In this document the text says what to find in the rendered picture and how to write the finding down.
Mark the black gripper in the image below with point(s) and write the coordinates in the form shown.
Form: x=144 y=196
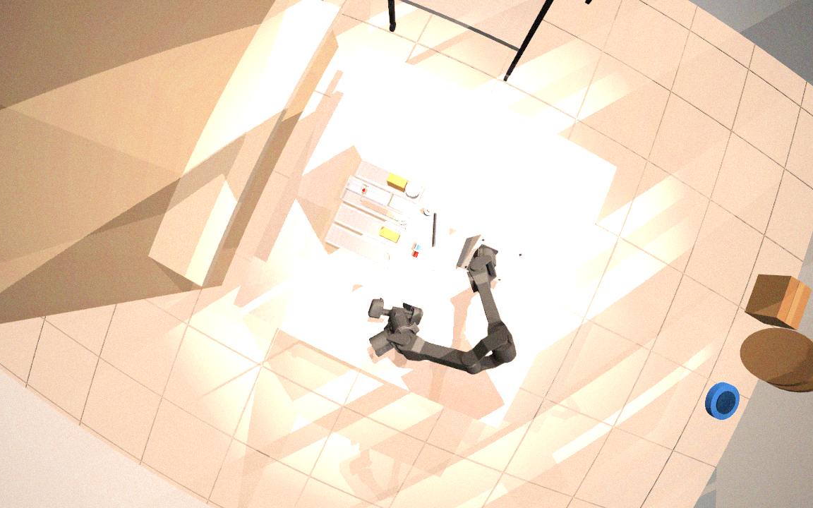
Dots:
x=412 y=313

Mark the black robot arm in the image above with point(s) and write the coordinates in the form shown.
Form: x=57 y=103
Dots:
x=404 y=339

